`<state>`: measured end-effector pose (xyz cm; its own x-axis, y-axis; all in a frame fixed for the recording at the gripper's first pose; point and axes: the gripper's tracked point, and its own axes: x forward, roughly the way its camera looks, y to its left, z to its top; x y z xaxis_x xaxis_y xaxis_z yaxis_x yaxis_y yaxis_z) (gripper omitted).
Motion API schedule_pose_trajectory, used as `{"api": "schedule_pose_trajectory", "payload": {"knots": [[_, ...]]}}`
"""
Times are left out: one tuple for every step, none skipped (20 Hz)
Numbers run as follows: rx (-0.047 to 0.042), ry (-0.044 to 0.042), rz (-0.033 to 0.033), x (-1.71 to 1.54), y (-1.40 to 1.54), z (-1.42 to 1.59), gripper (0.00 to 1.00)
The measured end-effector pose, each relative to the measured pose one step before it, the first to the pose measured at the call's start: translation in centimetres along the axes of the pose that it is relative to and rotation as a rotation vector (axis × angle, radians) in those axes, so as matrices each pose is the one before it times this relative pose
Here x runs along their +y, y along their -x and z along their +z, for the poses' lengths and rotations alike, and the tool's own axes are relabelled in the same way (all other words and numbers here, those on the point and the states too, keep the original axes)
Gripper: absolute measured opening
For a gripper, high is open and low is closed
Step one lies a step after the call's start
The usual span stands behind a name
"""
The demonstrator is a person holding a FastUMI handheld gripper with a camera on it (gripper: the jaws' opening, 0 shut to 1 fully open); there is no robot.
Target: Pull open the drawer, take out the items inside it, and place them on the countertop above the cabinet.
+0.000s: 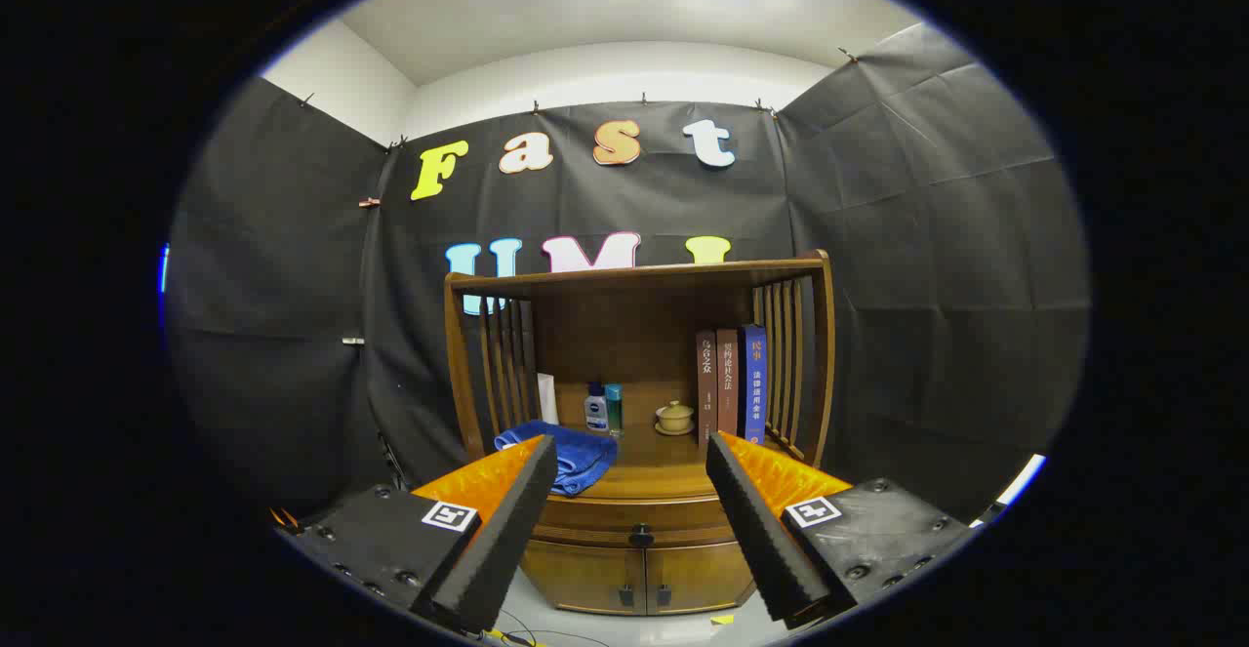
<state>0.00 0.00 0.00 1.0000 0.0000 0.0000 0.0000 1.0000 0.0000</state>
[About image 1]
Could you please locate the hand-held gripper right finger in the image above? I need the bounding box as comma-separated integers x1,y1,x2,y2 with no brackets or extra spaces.
705,431,977,628

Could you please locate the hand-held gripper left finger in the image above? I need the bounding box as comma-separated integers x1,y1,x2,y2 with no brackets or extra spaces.
276,434,559,634

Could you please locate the wooden drawer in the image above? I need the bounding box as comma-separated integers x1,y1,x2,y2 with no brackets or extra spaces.
532,494,738,548

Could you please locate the wooden cabinet door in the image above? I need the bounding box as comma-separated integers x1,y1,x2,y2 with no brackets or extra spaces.
522,540,647,617
644,540,754,617

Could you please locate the wooden countertop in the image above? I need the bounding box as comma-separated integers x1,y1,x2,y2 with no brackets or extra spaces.
488,382,811,502

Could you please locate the wooden cabinet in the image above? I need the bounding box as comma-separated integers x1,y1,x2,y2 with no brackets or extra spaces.
444,249,837,617

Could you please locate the folded blue towel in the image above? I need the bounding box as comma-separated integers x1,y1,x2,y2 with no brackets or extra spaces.
494,420,619,498

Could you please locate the blue book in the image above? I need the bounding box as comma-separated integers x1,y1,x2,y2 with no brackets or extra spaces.
739,324,768,446

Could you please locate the reddish brown book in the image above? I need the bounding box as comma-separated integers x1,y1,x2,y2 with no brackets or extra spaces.
717,328,741,438

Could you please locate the dark brown book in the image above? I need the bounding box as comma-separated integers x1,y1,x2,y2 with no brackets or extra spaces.
696,330,719,445

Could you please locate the white metal frame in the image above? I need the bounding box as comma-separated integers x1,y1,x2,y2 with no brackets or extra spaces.
976,452,1047,528

